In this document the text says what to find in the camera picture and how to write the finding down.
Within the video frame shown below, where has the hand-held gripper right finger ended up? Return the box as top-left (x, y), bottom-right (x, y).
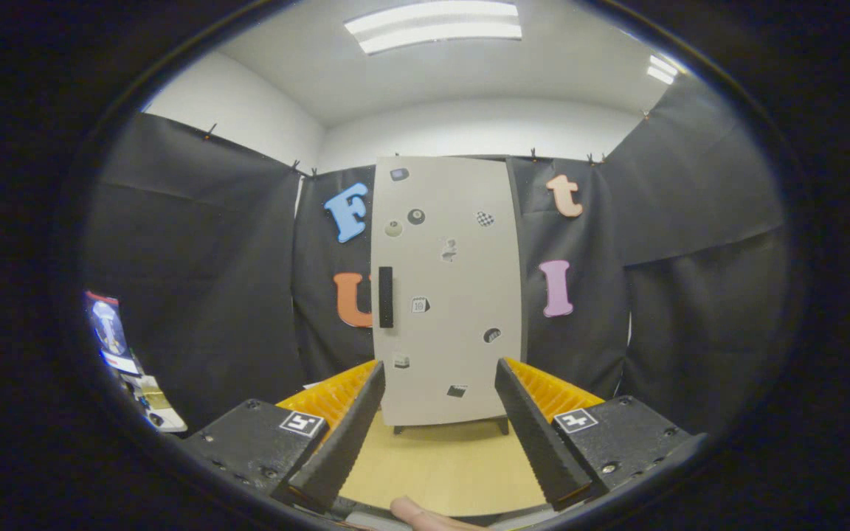
top-left (494, 358), bottom-right (708, 512)

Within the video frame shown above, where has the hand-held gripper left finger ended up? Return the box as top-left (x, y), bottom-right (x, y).
top-left (178, 360), bottom-right (387, 513)

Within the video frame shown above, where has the grey shoe cabinet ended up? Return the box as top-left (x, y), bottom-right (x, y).
top-left (369, 153), bottom-right (531, 437)

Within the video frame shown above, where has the black door handle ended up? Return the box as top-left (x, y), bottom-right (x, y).
top-left (378, 266), bottom-right (395, 329)

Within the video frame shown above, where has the beige shoe cabinet door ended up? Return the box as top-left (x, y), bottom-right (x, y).
top-left (370, 156), bottom-right (525, 427)

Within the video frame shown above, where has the black backdrop cloth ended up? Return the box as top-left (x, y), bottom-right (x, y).
top-left (82, 74), bottom-right (791, 436)

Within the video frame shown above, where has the small ceiling light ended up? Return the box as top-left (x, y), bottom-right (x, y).
top-left (646, 53), bottom-right (680, 86)

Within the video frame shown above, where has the long ceiling light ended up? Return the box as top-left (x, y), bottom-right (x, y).
top-left (344, 0), bottom-right (523, 56)

